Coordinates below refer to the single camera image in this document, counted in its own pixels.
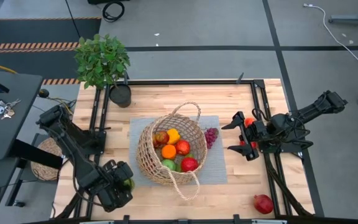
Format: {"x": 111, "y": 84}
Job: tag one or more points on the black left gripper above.
{"x": 110, "y": 189}

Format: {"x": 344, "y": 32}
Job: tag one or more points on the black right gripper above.
{"x": 258, "y": 135}

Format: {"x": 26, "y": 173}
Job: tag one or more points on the orange fruit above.
{"x": 168, "y": 152}

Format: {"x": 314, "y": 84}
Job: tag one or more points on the small red orange apple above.
{"x": 162, "y": 137}

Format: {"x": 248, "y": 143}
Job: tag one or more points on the bright red round fruit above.
{"x": 253, "y": 144}
{"x": 189, "y": 164}

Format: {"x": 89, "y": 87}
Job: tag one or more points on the dark red apple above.
{"x": 182, "y": 147}

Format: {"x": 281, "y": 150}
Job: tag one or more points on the yellow bell pepper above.
{"x": 173, "y": 136}

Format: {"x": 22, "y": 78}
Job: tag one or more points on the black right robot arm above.
{"x": 315, "y": 107}

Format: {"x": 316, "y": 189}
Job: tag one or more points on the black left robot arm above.
{"x": 73, "y": 146}

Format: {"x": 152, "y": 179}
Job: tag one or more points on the red bell pepper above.
{"x": 249, "y": 121}

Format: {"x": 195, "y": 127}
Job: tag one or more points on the purple grape bunch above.
{"x": 210, "y": 137}

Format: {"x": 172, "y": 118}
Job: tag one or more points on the grey woven placemat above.
{"x": 216, "y": 168}

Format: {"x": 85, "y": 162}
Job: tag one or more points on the dark red pomegranate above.
{"x": 263, "y": 204}

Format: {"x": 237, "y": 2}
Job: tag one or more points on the round woven seat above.
{"x": 43, "y": 169}

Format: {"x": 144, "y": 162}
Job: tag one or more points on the small black round object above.
{"x": 43, "y": 93}

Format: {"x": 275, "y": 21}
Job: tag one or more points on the green potted plant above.
{"x": 101, "y": 62}

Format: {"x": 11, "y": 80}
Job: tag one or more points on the black desk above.
{"x": 5, "y": 137}

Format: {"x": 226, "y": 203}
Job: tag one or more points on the table with grey legs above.
{"x": 346, "y": 20}

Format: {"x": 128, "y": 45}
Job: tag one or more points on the black hazard striped floor mat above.
{"x": 26, "y": 31}

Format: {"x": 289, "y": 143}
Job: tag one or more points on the black equipment base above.
{"x": 104, "y": 1}

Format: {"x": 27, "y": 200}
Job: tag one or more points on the black metal table frame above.
{"x": 197, "y": 82}

